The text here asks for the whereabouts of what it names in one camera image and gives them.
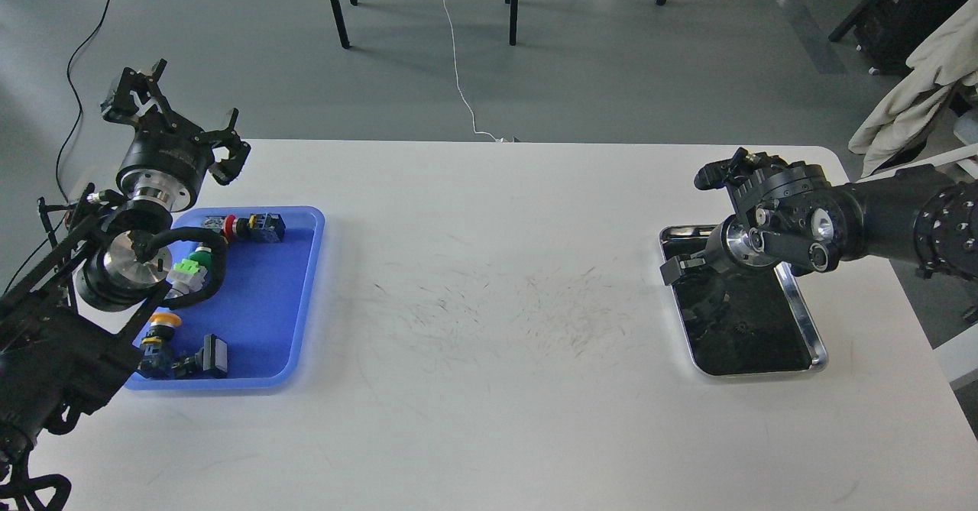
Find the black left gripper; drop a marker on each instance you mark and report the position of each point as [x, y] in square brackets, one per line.
[164, 161]

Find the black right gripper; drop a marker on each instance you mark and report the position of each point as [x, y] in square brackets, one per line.
[728, 251]

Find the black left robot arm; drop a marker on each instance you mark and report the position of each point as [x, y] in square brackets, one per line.
[69, 324]

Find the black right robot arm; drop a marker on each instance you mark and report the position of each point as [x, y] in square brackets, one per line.
[789, 213]

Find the silver metal tray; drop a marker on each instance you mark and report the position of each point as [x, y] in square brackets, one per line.
[737, 327]

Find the red emergency stop button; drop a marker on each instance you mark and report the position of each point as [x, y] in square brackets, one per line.
[259, 228]

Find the blue plastic tray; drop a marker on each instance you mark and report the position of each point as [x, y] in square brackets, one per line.
[261, 309]

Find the beige cloth on chair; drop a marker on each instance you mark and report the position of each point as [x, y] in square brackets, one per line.
[898, 126]

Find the black cabinet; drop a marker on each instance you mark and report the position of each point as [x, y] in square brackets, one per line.
[888, 31]

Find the green push button switch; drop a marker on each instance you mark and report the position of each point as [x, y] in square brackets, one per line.
[189, 275]

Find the yellow push button switch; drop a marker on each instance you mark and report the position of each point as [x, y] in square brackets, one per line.
[157, 353]

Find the black square switch part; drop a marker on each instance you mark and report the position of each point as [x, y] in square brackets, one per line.
[210, 360]

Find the white chair frame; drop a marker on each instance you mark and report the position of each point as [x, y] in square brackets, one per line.
[959, 163]

